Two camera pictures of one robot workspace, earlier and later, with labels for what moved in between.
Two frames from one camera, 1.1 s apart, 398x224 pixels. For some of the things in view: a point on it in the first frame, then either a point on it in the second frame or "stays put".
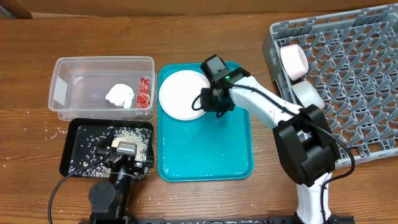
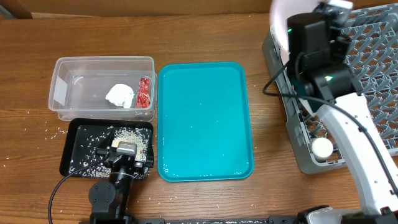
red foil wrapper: [143, 95] stays put
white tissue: [120, 94] stays put
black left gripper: [103, 148] stays put
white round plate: [177, 92] → [280, 10]
